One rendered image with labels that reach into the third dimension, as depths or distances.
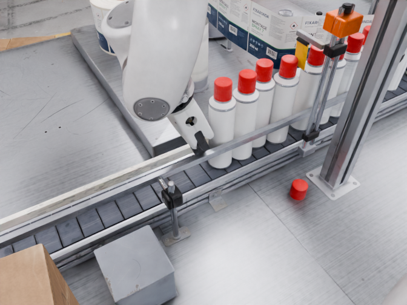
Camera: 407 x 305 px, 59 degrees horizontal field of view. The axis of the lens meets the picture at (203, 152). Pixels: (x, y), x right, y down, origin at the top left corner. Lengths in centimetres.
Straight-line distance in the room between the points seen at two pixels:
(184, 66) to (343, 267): 48
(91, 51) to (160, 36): 80
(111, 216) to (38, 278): 34
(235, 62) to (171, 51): 70
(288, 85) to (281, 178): 22
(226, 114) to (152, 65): 27
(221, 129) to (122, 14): 29
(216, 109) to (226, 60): 47
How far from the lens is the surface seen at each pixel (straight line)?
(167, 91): 44
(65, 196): 72
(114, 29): 50
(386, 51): 64
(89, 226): 71
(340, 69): 82
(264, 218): 75
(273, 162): 82
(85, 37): 129
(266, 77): 71
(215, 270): 69
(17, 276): 40
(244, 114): 69
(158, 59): 42
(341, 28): 63
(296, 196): 79
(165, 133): 85
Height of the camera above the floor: 144
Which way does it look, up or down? 45 degrees down
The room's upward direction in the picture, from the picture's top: straight up
